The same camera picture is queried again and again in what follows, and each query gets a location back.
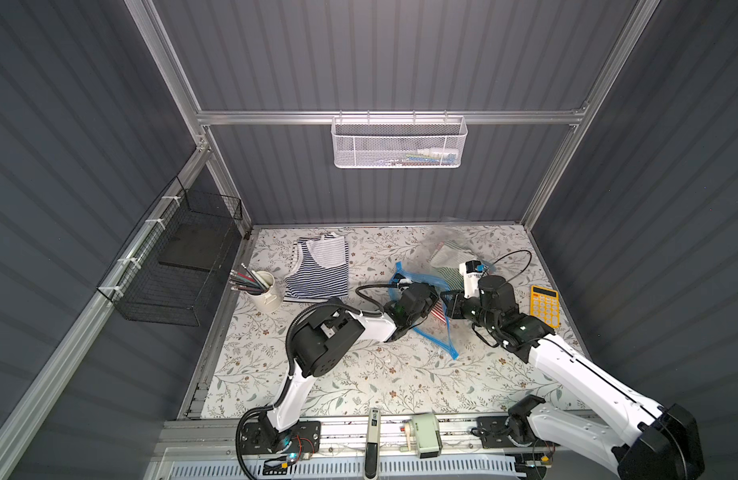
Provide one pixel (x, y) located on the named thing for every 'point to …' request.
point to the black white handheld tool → (372, 457)
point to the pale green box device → (428, 438)
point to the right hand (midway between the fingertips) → (446, 293)
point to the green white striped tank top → (447, 259)
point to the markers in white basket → (430, 156)
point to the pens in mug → (247, 280)
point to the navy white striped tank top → (319, 269)
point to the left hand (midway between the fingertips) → (451, 291)
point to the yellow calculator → (545, 305)
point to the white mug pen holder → (271, 299)
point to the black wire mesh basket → (169, 270)
